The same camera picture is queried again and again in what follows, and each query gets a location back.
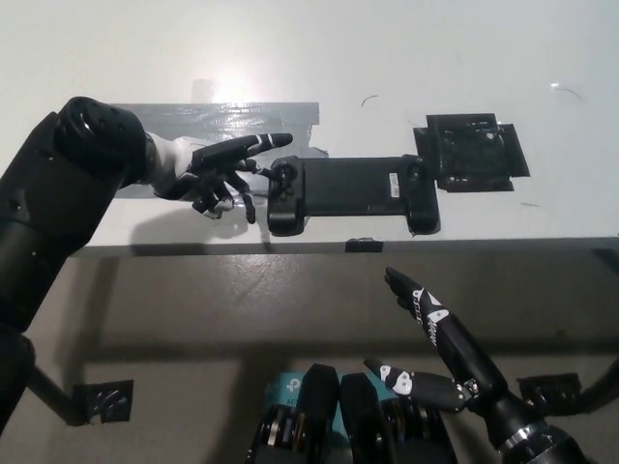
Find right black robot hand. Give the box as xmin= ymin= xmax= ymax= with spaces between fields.
xmin=362 ymin=265 xmax=522 ymax=440

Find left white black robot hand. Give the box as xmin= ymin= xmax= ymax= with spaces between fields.
xmin=143 ymin=130 xmax=295 ymax=224

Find black game controller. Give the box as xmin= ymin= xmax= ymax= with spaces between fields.
xmin=266 ymin=154 xmax=442 ymax=238

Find black robot torso blocks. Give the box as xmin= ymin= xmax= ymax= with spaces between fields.
xmin=246 ymin=362 xmax=458 ymax=464

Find grey duct tape patch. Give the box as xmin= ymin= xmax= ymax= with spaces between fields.
xmin=108 ymin=101 xmax=330 ymax=199

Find black table leg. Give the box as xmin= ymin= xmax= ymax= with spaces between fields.
xmin=28 ymin=364 xmax=83 ymax=426
xmin=575 ymin=347 xmax=619 ymax=417

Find black tape square patch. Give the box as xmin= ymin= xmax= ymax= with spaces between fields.
xmin=411 ymin=112 xmax=531 ymax=193

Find teal cardboard box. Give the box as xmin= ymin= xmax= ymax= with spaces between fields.
xmin=267 ymin=370 xmax=402 ymax=436

